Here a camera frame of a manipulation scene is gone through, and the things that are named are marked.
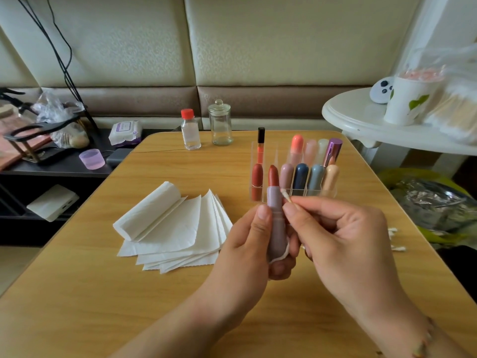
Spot person's right hand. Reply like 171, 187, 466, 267
282, 195, 429, 348

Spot person's left hand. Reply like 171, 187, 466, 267
197, 203, 299, 325

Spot white tissue sheet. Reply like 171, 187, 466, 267
267, 235, 292, 264

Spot pile of cotton swabs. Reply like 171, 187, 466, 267
388, 226, 408, 253

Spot red lipstick mauve tube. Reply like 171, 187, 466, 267
267, 165, 290, 262

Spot stack of white tissues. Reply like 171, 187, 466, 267
113, 181, 234, 274

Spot red lipstick pink tube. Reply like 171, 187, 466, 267
250, 163, 265, 202

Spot clear acrylic lipstick organizer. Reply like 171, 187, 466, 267
256, 127, 344, 198

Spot person's right forearm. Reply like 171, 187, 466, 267
380, 317, 471, 358

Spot yellow-green bin with bag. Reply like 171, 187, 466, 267
379, 168, 477, 251

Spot glass jar with lid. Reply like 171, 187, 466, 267
208, 99, 234, 146

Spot white round side table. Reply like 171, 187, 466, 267
321, 87, 477, 156

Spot clear bottle red cap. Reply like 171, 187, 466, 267
180, 108, 202, 151

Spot white mug green leaf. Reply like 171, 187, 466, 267
383, 68, 446, 127

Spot white panda figure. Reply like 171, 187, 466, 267
370, 77, 395, 104

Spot wet wipes pack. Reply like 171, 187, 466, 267
109, 120, 143, 146

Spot small purple plastic cup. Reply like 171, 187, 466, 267
79, 148, 107, 171

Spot white power bank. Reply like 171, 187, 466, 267
26, 184, 80, 223

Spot black low shelf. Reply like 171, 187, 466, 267
0, 126, 180, 247

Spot beige padded backrest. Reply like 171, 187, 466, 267
0, 0, 426, 131

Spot crumpled clear plastic bag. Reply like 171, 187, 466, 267
33, 89, 90, 150

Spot pink tray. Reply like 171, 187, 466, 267
0, 115, 49, 172

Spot black clip tool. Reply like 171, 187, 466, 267
0, 87, 31, 112

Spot thin wrist bracelet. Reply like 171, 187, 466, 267
413, 317, 437, 358

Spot black cables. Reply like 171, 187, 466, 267
15, 0, 94, 127

